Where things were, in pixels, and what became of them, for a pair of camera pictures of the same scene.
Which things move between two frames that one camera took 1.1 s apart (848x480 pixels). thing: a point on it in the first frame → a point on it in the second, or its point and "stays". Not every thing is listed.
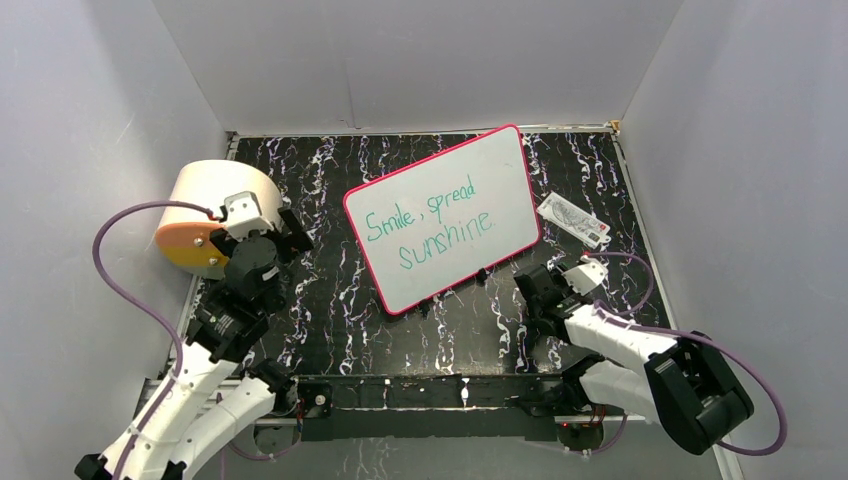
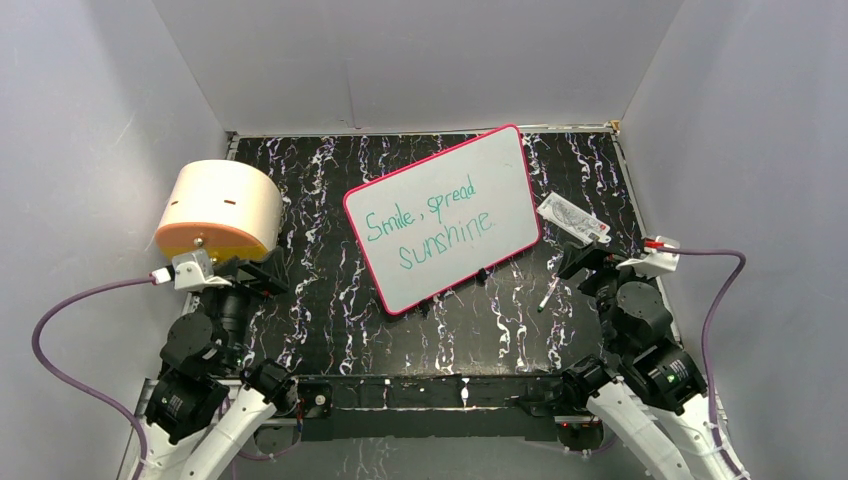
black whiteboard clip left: x=424 y=306 stays
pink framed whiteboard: x=427 y=227 stays
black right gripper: x=557 y=278 → x=573 y=259
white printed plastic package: x=574 y=220 stays
